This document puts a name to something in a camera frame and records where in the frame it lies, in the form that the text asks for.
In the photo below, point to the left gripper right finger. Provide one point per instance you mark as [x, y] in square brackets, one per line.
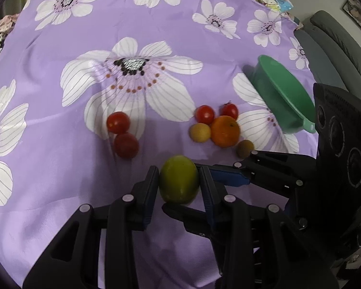
[229, 232]

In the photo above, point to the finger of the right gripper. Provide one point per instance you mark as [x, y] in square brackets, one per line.
[200, 223]
[226, 175]

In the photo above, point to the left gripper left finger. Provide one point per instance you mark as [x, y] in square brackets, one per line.
[132, 212]

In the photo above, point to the small yellow-brown fruit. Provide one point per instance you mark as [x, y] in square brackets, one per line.
[200, 132]
[244, 149]

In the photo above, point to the large green fruit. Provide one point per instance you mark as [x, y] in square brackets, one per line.
[179, 180]

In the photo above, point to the orange tangerine on cloth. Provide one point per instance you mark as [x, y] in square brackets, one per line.
[225, 132]

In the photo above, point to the red cherry tomato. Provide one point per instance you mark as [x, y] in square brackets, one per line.
[229, 109]
[126, 146]
[204, 114]
[118, 123]

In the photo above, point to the green plastic bowl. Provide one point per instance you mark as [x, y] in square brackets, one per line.
[284, 95]

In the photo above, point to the grey sofa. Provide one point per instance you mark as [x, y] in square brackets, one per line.
[334, 56]

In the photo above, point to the purple floral tablecloth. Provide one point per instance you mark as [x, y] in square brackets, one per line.
[69, 64]

